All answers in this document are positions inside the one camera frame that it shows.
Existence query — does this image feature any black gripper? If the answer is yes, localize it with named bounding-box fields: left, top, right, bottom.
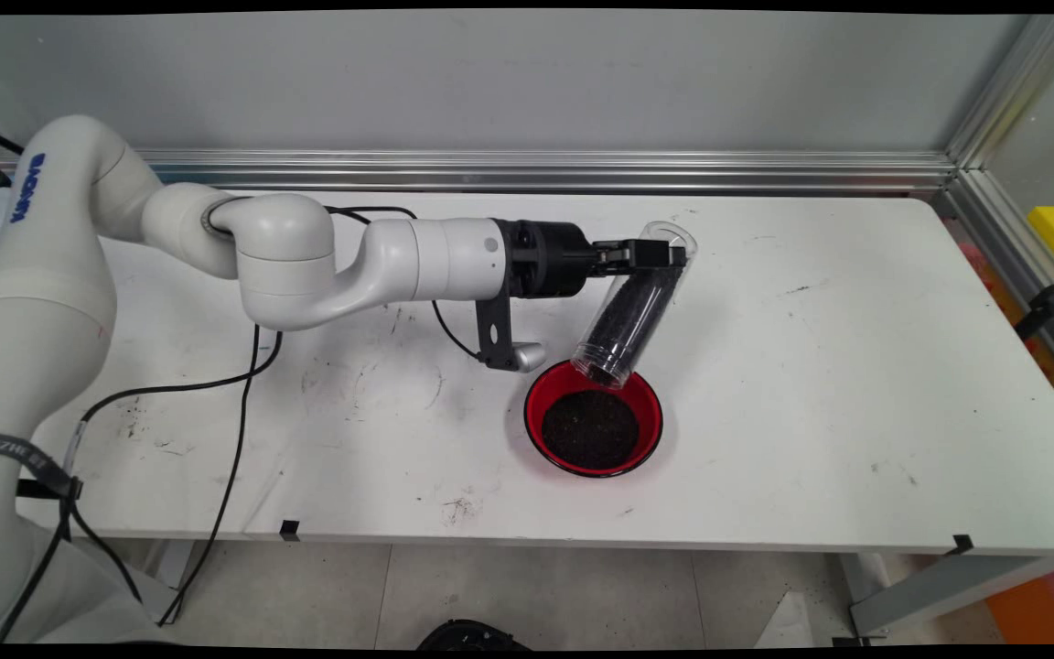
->
left=493, top=220, right=688, bottom=300

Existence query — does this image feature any clear plastic jar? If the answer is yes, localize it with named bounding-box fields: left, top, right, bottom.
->
left=569, top=221, right=699, bottom=392

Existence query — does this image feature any black granules heap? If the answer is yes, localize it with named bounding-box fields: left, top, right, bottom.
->
left=541, top=389, right=640, bottom=472
left=573, top=265, right=685, bottom=385

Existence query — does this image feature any red bowl with black rim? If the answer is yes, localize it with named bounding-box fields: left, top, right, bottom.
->
left=523, top=359, right=664, bottom=479

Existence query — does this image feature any black clamp stand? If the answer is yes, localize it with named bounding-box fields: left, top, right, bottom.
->
left=1014, top=264, right=1054, bottom=341

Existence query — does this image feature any black round floor object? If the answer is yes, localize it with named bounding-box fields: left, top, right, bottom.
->
left=415, top=619, right=532, bottom=653

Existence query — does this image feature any grey table leg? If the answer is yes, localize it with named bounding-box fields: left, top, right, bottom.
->
left=838, top=549, right=1054, bottom=637

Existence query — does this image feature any orange floor object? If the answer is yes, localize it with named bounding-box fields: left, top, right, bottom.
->
left=984, top=558, right=1054, bottom=644

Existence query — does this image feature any white table leg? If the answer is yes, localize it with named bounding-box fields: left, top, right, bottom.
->
left=138, top=540, right=194, bottom=625

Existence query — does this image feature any long aluminium frame rail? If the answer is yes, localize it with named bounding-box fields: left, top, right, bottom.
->
left=124, top=149, right=958, bottom=195

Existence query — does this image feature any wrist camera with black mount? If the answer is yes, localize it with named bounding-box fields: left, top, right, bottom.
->
left=476, top=295, right=548, bottom=373

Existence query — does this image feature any short aluminium frame rail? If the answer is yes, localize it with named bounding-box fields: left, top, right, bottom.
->
left=943, top=169, right=1054, bottom=394

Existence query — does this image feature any aluminium frame post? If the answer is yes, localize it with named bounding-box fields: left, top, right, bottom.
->
left=946, top=14, right=1054, bottom=170

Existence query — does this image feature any black cable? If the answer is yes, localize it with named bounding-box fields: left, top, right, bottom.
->
left=156, top=206, right=487, bottom=628
left=0, top=331, right=285, bottom=642

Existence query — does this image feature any black strap with white print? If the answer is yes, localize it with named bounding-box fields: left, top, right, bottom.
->
left=0, top=432, right=84, bottom=500

